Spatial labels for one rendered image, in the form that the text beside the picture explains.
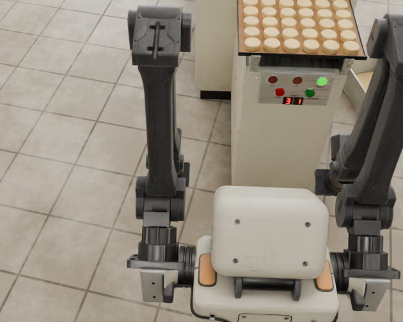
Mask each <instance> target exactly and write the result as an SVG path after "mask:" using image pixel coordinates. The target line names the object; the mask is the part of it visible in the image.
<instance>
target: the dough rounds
mask: <svg viewBox="0 0 403 322"><path fill-rule="evenodd" d="M239 52H263V53H282V54H318V55H337V56H364V55H363V51H362V48H361V44H360V39H359V36H358V32H357V29H356V25H355V22H354V17H353V14H352V10H351V6H350V3H349V0H239Z"/></svg>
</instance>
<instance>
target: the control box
mask: <svg viewBox="0 0 403 322"><path fill-rule="evenodd" d="M271 76H275V77H277V78H278V81H277V82H276V83H274V84H271V83H269V82H268V78H269V77H271ZM295 77H300V78H302V80H303V81H302V83H300V84H294V83H293V82H292V81H293V79H294V78H295ZM335 77H336V72H335V69H332V68H296V67H277V66H261V69H260V78H259V83H258V92H257V103H258V104H285V105H298V104H296V99H298V98H300V99H301V101H300V105H327V104H328V100H329V96H330V94H331V90H332V87H333V83H334V81H335ZM320 78H326V79H327V83H326V84H325V85H318V84H317V81H318V80H319V79H320ZM277 89H283V90H284V91H285V94H284V95H283V96H276V93H275V92H276V90H277ZM309 89H312V90H314V92H315V95H314V96H313V97H310V98H309V97H307V96H306V94H305V93H306V91H308V90H309ZM287 98H290V101H289V102H290V103H289V104H286V103H285V100H286V99H287Z"/></svg>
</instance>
